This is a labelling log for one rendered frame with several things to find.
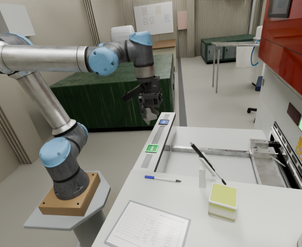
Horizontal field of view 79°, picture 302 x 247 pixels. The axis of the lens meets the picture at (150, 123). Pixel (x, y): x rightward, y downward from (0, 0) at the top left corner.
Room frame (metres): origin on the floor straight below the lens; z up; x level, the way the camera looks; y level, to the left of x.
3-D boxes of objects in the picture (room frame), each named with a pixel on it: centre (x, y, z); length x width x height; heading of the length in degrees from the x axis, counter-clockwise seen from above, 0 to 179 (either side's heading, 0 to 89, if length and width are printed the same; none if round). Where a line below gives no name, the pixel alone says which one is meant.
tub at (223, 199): (0.35, -0.18, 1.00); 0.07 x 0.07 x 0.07; 62
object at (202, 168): (0.45, -0.17, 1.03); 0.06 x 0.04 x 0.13; 70
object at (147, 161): (0.83, -0.03, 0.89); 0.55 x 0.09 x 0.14; 160
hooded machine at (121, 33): (5.29, 0.41, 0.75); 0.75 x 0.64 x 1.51; 170
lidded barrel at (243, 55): (5.66, -3.10, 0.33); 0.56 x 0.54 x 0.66; 168
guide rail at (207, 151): (0.77, -0.34, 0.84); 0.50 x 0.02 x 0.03; 70
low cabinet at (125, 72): (3.58, 0.38, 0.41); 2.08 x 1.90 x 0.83; 169
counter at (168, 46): (7.15, -0.87, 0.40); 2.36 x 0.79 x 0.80; 169
